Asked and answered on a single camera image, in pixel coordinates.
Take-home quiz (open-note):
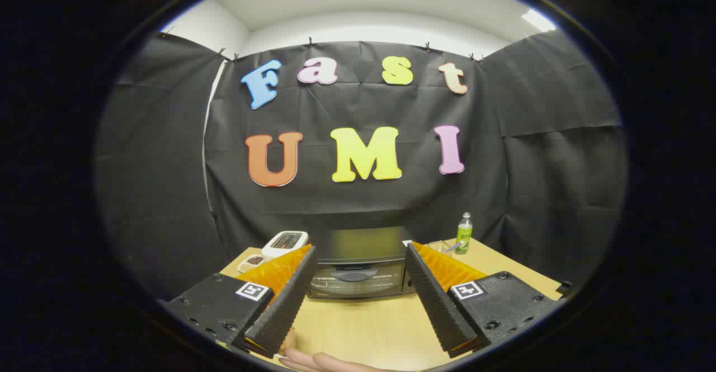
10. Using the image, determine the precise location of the white pop-up toaster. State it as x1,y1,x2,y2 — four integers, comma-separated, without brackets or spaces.
262,230,309,259

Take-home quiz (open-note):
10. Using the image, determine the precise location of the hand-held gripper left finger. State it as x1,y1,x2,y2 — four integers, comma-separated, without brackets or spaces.
158,243,318,359

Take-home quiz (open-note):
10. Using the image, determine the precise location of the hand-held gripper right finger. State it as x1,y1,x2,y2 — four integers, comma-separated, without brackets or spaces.
404,241,562,359

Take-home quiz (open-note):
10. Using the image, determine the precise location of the black toaster oven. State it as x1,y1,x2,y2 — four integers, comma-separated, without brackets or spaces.
307,227,417,300

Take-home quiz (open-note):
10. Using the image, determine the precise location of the green plastic bottle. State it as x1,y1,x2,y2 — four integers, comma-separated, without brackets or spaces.
455,212,474,255

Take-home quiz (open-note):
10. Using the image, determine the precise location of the small white spice dish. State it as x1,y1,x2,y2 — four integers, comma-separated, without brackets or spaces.
237,254,266,274

